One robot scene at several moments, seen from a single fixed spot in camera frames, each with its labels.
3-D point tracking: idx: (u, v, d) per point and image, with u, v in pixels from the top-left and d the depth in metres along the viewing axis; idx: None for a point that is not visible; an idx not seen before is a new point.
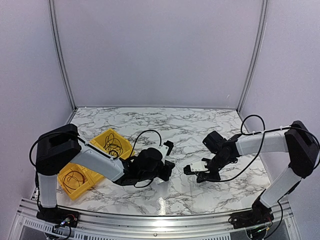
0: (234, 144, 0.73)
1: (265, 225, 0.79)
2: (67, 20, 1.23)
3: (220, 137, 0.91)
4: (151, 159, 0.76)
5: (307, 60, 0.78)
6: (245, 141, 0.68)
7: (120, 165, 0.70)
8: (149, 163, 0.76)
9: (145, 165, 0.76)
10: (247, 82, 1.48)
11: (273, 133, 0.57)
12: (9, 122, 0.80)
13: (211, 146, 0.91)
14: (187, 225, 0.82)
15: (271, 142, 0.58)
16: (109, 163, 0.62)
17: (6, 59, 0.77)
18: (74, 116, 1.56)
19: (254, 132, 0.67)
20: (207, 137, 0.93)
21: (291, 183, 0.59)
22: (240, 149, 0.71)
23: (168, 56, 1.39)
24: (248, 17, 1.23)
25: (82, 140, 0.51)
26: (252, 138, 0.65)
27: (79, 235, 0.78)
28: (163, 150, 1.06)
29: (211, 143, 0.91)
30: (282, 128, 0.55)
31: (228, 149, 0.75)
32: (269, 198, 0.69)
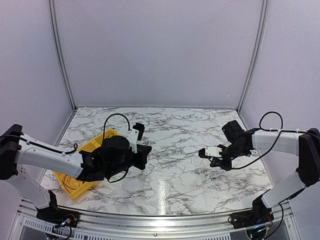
0: (250, 137, 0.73)
1: (265, 225, 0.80)
2: (67, 19, 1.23)
3: (239, 127, 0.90)
4: (114, 150, 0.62)
5: (307, 60, 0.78)
6: (260, 136, 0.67)
7: (79, 158, 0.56)
8: (113, 154, 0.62)
9: (109, 156, 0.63)
10: (247, 82, 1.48)
11: (289, 134, 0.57)
12: (9, 122, 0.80)
13: (229, 135, 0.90)
14: (187, 225, 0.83)
15: (285, 142, 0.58)
16: (61, 158, 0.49)
17: (6, 58, 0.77)
18: (74, 115, 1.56)
19: (271, 130, 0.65)
20: (226, 126, 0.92)
21: (294, 189, 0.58)
22: (255, 142, 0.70)
23: (168, 56, 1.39)
24: (248, 17, 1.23)
25: (24, 138, 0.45)
26: (267, 135, 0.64)
27: (79, 235, 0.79)
28: (131, 136, 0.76)
29: (230, 132, 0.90)
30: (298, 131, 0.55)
31: (243, 139, 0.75)
32: (270, 198, 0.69)
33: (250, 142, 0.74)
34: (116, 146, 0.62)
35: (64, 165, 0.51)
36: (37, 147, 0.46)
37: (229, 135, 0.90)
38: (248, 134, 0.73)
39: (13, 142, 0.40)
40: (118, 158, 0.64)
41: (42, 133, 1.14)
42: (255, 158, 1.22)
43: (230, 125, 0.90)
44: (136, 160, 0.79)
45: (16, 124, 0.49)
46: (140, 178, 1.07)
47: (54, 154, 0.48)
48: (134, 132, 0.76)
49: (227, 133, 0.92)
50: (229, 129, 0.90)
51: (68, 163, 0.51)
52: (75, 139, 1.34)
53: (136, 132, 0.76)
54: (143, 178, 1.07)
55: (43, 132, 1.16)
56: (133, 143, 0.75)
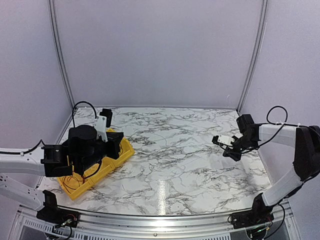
0: (257, 129, 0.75)
1: (265, 225, 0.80)
2: (67, 19, 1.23)
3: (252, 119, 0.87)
4: (80, 142, 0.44)
5: (307, 60, 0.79)
6: (266, 128, 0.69)
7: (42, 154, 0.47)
8: (80, 146, 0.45)
9: (76, 149, 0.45)
10: (247, 82, 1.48)
11: (291, 127, 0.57)
12: (9, 122, 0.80)
13: (241, 126, 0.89)
14: (187, 225, 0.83)
15: (285, 135, 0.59)
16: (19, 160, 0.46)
17: (6, 58, 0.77)
18: (74, 115, 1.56)
19: (276, 123, 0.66)
20: (240, 117, 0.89)
21: (290, 187, 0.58)
22: (261, 133, 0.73)
23: (168, 56, 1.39)
24: (248, 17, 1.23)
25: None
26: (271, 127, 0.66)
27: (79, 235, 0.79)
28: (99, 124, 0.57)
29: (242, 123, 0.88)
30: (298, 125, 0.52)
31: (251, 130, 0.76)
32: (271, 197, 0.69)
33: (256, 134, 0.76)
34: (81, 136, 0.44)
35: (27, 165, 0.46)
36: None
37: (241, 126, 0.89)
38: (256, 126, 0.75)
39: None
40: (89, 150, 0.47)
41: (42, 133, 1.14)
42: (255, 158, 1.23)
43: (243, 116, 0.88)
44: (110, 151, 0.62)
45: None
46: (140, 178, 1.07)
47: (9, 157, 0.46)
48: (102, 120, 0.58)
49: (239, 125, 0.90)
50: (241, 120, 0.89)
51: (29, 162, 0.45)
52: None
53: (104, 119, 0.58)
54: (143, 178, 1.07)
55: (43, 132, 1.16)
56: (101, 132, 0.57)
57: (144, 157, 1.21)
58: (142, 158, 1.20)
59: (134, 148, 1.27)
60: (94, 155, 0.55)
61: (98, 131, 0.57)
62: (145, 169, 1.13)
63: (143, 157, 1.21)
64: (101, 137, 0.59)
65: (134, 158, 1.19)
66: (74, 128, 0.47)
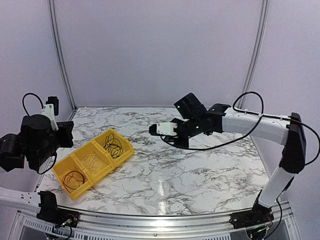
0: (220, 119, 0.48)
1: (266, 225, 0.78)
2: (67, 19, 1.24)
3: (200, 101, 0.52)
4: (32, 131, 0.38)
5: (307, 59, 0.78)
6: (235, 118, 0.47)
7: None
8: (34, 136, 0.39)
9: (28, 140, 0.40)
10: (247, 82, 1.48)
11: (272, 120, 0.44)
12: (9, 121, 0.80)
13: (186, 114, 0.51)
14: (187, 225, 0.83)
15: (265, 130, 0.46)
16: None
17: (6, 58, 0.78)
18: (74, 115, 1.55)
19: (246, 111, 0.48)
20: (181, 101, 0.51)
21: (282, 184, 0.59)
22: (225, 125, 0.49)
23: (168, 56, 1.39)
24: (248, 16, 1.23)
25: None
26: (245, 118, 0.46)
27: (79, 235, 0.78)
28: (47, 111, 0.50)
29: (186, 111, 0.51)
30: (282, 118, 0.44)
31: (209, 120, 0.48)
32: (267, 199, 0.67)
33: (218, 124, 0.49)
34: (34, 124, 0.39)
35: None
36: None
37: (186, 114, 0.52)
38: (219, 116, 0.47)
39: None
40: (43, 140, 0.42)
41: None
42: (255, 158, 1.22)
43: (187, 99, 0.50)
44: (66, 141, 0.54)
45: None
46: (140, 178, 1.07)
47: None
48: (48, 107, 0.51)
49: (182, 112, 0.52)
50: (185, 105, 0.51)
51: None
52: (75, 139, 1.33)
53: (51, 106, 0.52)
54: (143, 178, 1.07)
55: None
56: (52, 117, 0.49)
57: (144, 157, 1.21)
58: (142, 158, 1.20)
59: (134, 148, 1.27)
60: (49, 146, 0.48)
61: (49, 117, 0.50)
62: (145, 168, 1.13)
63: (143, 157, 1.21)
64: (53, 126, 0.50)
65: (134, 158, 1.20)
66: (28, 117, 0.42)
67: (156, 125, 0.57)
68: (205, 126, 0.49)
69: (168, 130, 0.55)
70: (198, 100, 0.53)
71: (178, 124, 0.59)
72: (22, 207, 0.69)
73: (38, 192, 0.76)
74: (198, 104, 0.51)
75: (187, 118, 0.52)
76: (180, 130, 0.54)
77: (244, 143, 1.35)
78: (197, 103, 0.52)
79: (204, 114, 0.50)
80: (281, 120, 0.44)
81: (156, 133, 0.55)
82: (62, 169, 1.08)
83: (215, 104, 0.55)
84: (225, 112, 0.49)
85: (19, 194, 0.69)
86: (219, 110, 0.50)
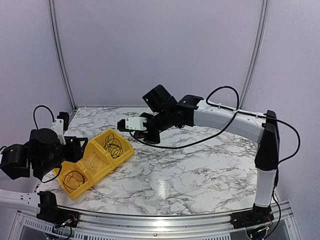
0: (191, 112, 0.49)
1: (266, 225, 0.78)
2: (67, 19, 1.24)
3: (169, 94, 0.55)
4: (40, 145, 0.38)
5: (307, 60, 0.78)
6: (207, 113, 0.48)
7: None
8: (41, 149, 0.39)
9: (35, 152, 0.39)
10: (248, 82, 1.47)
11: (247, 117, 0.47)
12: (9, 122, 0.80)
13: (155, 107, 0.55)
14: (187, 225, 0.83)
15: (238, 126, 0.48)
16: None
17: (6, 58, 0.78)
18: (74, 115, 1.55)
19: (220, 106, 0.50)
20: (151, 94, 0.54)
21: (267, 181, 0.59)
22: (197, 118, 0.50)
23: (168, 56, 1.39)
24: (248, 16, 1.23)
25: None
26: (219, 113, 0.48)
27: (79, 235, 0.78)
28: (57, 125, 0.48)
29: (156, 104, 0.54)
30: (258, 116, 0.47)
31: (180, 112, 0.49)
32: (261, 198, 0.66)
33: (188, 117, 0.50)
34: (42, 138, 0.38)
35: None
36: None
37: (156, 106, 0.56)
38: (191, 109, 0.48)
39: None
40: (50, 154, 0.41)
41: None
42: None
43: (155, 92, 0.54)
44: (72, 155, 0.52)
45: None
46: (140, 178, 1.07)
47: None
48: (59, 122, 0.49)
49: (151, 105, 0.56)
50: (154, 98, 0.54)
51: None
52: None
53: (61, 121, 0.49)
54: (143, 178, 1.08)
55: None
56: (60, 134, 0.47)
57: (144, 157, 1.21)
58: (142, 158, 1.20)
59: (134, 148, 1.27)
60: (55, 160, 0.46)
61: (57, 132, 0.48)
62: (145, 168, 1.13)
63: (143, 157, 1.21)
64: (60, 141, 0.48)
65: (134, 158, 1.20)
66: (35, 129, 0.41)
67: (125, 120, 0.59)
68: (175, 120, 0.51)
69: (138, 124, 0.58)
70: (167, 92, 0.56)
71: (148, 118, 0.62)
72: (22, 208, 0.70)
73: (38, 192, 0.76)
74: (167, 97, 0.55)
75: (157, 111, 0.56)
76: (150, 124, 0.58)
77: (244, 143, 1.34)
78: (167, 96, 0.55)
79: (172, 107, 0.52)
80: (257, 118, 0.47)
81: (125, 128, 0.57)
82: (62, 169, 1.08)
83: (187, 96, 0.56)
84: (197, 105, 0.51)
85: (18, 195, 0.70)
86: (191, 102, 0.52)
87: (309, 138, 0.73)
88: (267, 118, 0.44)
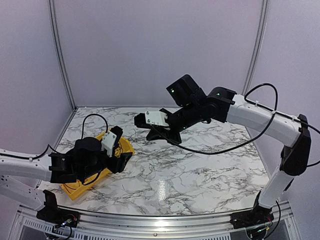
0: (226, 108, 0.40)
1: (266, 225, 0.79)
2: (67, 19, 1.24)
3: (197, 84, 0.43)
4: (86, 152, 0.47)
5: (307, 60, 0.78)
6: (245, 111, 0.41)
7: (47, 162, 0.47)
8: (86, 157, 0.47)
9: (81, 160, 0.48)
10: (248, 82, 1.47)
11: (284, 120, 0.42)
12: (9, 122, 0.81)
13: (181, 100, 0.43)
14: (187, 225, 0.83)
15: (274, 128, 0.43)
16: (26, 164, 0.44)
17: (7, 58, 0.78)
18: (74, 115, 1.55)
19: (257, 104, 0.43)
20: (177, 84, 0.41)
21: (285, 181, 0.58)
22: (232, 115, 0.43)
23: (168, 56, 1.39)
24: (248, 16, 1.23)
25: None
26: (258, 112, 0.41)
27: (79, 235, 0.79)
28: (109, 139, 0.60)
29: (182, 97, 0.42)
30: (294, 119, 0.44)
31: (214, 106, 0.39)
32: (266, 199, 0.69)
33: (222, 113, 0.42)
34: (88, 147, 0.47)
35: (32, 170, 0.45)
36: (7, 157, 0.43)
37: (181, 99, 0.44)
38: (227, 103, 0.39)
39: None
40: (93, 161, 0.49)
41: (41, 133, 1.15)
42: (255, 158, 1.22)
43: (182, 81, 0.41)
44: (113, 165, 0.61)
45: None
46: (140, 178, 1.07)
47: (18, 161, 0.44)
48: (112, 137, 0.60)
49: (176, 98, 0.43)
50: (180, 89, 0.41)
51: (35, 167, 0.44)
52: (75, 139, 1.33)
53: (114, 136, 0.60)
54: (143, 178, 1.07)
55: (43, 132, 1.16)
56: (109, 148, 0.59)
57: (144, 157, 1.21)
58: (141, 158, 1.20)
59: (134, 148, 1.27)
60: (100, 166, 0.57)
61: (104, 144, 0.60)
62: (145, 168, 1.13)
63: (143, 157, 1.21)
64: (106, 152, 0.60)
65: (134, 158, 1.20)
66: (80, 139, 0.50)
67: (144, 114, 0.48)
68: (207, 114, 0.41)
69: (160, 119, 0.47)
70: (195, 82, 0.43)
71: (168, 114, 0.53)
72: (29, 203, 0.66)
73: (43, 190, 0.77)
74: (196, 88, 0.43)
75: (182, 104, 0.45)
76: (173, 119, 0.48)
77: (244, 143, 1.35)
78: (196, 86, 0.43)
79: (203, 99, 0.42)
80: (293, 121, 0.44)
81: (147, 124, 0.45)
82: None
83: (217, 88, 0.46)
84: (233, 99, 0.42)
85: (27, 188, 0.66)
86: (226, 97, 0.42)
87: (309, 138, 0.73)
88: (303, 123, 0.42)
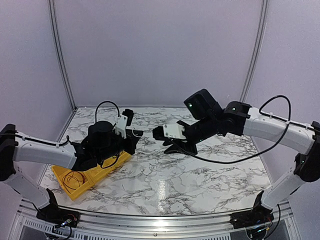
0: (242, 122, 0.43)
1: (265, 225, 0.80)
2: (67, 19, 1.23)
3: (213, 98, 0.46)
4: (100, 135, 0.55)
5: (307, 60, 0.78)
6: (260, 123, 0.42)
7: (71, 149, 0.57)
8: (101, 139, 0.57)
9: (98, 142, 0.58)
10: (247, 82, 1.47)
11: (298, 129, 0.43)
12: (9, 122, 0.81)
13: (198, 113, 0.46)
14: (187, 225, 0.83)
15: (289, 137, 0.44)
16: (55, 150, 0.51)
17: (6, 58, 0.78)
18: (74, 115, 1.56)
19: (271, 115, 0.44)
20: (195, 99, 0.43)
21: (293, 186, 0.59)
22: (250, 128, 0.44)
23: (168, 56, 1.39)
24: (248, 16, 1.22)
25: (19, 135, 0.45)
26: (272, 124, 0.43)
27: (79, 235, 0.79)
28: (121, 122, 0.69)
29: (200, 111, 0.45)
30: (308, 127, 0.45)
31: (230, 121, 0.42)
32: (269, 200, 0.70)
33: (238, 126, 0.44)
34: (101, 130, 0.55)
35: (60, 156, 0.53)
36: (33, 142, 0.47)
37: (198, 112, 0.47)
38: (243, 117, 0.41)
39: (11, 139, 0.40)
40: (107, 141, 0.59)
41: (41, 133, 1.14)
42: (255, 158, 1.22)
43: (199, 96, 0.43)
44: (127, 146, 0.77)
45: (8, 123, 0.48)
46: (141, 178, 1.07)
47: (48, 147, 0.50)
48: (123, 119, 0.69)
49: (193, 111, 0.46)
50: (198, 103, 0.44)
51: (60, 153, 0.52)
52: (75, 139, 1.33)
53: (125, 118, 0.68)
54: (143, 178, 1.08)
55: (43, 132, 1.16)
56: (122, 129, 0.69)
57: (144, 157, 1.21)
58: (142, 158, 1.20)
59: None
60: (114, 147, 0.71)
61: (118, 127, 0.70)
62: (145, 168, 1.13)
63: (143, 157, 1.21)
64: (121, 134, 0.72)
65: (134, 158, 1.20)
66: (93, 125, 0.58)
67: (163, 127, 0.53)
68: (221, 128, 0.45)
69: (178, 132, 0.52)
70: (211, 96, 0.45)
71: (185, 126, 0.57)
72: (33, 197, 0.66)
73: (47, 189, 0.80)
74: (213, 102, 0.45)
75: (199, 117, 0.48)
76: (192, 133, 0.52)
77: (244, 143, 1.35)
78: (212, 101, 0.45)
79: (219, 113, 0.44)
80: (307, 129, 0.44)
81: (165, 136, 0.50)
82: (62, 170, 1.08)
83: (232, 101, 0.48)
84: (248, 113, 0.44)
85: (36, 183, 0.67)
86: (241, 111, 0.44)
87: None
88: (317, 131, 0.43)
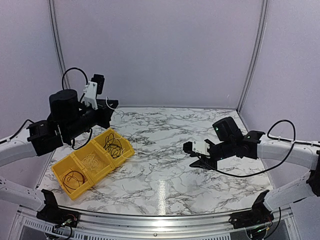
0: (254, 145, 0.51)
1: (265, 225, 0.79)
2: (67, 19, 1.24)
3: (236, 125, 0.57)
4: (62, 106, 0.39)
5: (307, 59, 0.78)
6: (267, 146, 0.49)
7: (25, 134, 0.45)
8: (66, 110, 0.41)
9: (61, 116, 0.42)
10: (247, 82, 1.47)
11: (303, 146, 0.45)
12: (10, 121, 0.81)
13: (223, 137, 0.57)
14: (187, 225, 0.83)
15: (296, 155, 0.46)
16: (5, 146, 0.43)
17: (7, 58, 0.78)
18: None
19: (279, 138, 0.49)
20: (221, 124, 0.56)
21: (298, 196, 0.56)
22: (261, 151, 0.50)
23: (168, 56, 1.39)
24: (248, 16, 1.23)
25: None
26: (276, 145, 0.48)
27: (79, 235, 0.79)
28: (89, 90, 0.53)
29: (224, 134, 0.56)
30: (314, 144, 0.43)
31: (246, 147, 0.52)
32: (271, 201, 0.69)
33: (253, 151, 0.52)
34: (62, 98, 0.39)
35: (17, 149, 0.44)
36: None
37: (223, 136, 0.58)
38: (254, 142, 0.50)
39: None
40: (74, 112, 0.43)
41: None
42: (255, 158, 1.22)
43: (226, 123, 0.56)
44: (102, 120, 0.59)
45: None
46: (140, 178, 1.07)
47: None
48: (92, 86, 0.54)
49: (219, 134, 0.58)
50: (224, 128, 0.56)
51: (13, 145, 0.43)
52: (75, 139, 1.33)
53: (95, 85, 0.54)
54: (143, 178, 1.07)
55: None
56: (91, 98, 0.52)
57: (144, 157, 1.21)
58: (142, 158, 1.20)
59: (134, 148, 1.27)
60: (86, 123, 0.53)
61: (86, 97, 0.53)
62: (145, 169, 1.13)
63: (143, 157, 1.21)
64: (91, 105, 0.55)
65: (134, 158, 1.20)
66: (54, 94, 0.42)
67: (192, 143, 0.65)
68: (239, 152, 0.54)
69: (203, 148, 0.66)
70: (236, 125, 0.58)
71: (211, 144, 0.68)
72: (25, 202, 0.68)
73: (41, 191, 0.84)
74: (236, 129, 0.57)
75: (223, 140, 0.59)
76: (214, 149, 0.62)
77: None
78: (235, 128, 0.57)
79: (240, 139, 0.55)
80: (312, 146, 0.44)
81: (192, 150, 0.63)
82: (62, 170, 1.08)
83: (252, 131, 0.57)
84: (260, 139, 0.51)
85: (25, 189, 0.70)
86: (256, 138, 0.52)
87: (308, 139, 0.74)
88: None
